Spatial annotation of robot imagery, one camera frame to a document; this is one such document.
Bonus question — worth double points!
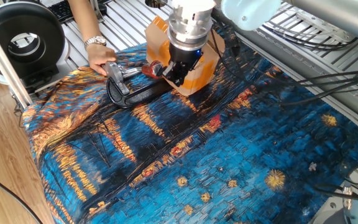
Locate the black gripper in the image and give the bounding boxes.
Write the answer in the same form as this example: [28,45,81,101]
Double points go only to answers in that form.
[162,45,203,88]

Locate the silver lever red handle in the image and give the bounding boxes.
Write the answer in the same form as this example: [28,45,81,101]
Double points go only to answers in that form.
[121,60,165,80]

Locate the person forearm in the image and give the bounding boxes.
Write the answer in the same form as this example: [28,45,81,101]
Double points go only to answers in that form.
[67,0,107,43]

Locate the person hand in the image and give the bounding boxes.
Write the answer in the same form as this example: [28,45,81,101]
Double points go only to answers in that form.
[85,43,117,77]

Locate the taped cardboard box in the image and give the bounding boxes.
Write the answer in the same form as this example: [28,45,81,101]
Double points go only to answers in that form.
[144,15,226,96]

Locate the white wrist housing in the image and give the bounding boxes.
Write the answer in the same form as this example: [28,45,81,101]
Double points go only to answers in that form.
[171,0,217,21]

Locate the dark round cup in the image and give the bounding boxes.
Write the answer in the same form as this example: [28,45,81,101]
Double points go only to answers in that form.
[144,0,168,9]

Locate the silver wristwatch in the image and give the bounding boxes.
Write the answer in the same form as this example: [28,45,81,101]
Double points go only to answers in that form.
[84,35,108,49]

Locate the starry night painted cloth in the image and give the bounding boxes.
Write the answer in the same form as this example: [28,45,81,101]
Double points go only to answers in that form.
[22,30,358,224]

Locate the black keyboard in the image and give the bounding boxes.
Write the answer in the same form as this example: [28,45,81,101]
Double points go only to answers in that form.
[48,0,76,22]

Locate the silver mounting plate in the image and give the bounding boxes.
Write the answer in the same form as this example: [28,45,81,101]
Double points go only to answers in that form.
[296,12,358,43]

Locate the black gripper cable with plug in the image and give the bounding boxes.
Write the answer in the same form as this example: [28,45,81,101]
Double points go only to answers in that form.
[209,27,358,106]

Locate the grey aluminium table rail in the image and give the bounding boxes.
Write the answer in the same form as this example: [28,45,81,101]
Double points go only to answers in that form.
[211,6,358,138]

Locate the thin dark cables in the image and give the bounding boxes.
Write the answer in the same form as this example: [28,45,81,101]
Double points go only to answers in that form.
[11,95,26,128]

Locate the aluminium frame post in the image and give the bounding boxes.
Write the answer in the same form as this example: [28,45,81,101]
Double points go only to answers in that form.
[0,11,34,109]

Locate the black base cable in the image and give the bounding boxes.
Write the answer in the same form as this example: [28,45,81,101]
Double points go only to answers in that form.
[314,164,358,203]

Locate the black floor cable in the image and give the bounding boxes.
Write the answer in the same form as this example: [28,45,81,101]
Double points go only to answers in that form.
[0,164,43,224]

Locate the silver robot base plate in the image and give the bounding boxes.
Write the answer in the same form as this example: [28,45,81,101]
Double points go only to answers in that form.
[309,186,358,224]

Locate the silver cable connector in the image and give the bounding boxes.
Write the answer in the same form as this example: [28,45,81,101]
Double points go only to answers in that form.
[342,183,354,212]

